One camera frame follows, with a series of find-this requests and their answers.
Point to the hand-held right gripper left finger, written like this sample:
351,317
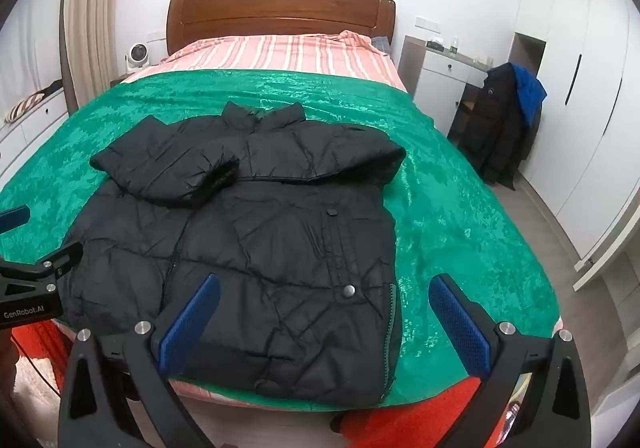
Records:
190,323

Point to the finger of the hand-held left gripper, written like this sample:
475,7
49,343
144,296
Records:
15,218
62,258

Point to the wooden bed headboard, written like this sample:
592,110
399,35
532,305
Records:
280,12

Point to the grey pillow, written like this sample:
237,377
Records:
382,43

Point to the green velvet blanket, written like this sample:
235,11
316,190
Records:
450,188

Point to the white low drawer cabinet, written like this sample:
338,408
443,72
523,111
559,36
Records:
35,127

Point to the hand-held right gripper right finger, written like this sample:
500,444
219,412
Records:
460,328

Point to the orange fleece clothing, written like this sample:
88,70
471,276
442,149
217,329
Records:
400,420

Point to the beige curtain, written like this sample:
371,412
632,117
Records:
90,17

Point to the small white fan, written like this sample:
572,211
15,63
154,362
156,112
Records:
135,58

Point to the blue garment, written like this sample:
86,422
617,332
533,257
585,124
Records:
530,92

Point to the white wardrobe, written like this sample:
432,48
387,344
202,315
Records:
590,77

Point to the pink striped bedsheet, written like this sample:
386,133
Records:
280,52

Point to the black puffer jacket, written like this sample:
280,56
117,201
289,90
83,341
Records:
280,228

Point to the striped cushion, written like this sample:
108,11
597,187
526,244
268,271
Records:
25,108

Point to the white bedside dresser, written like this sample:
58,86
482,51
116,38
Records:
440,77

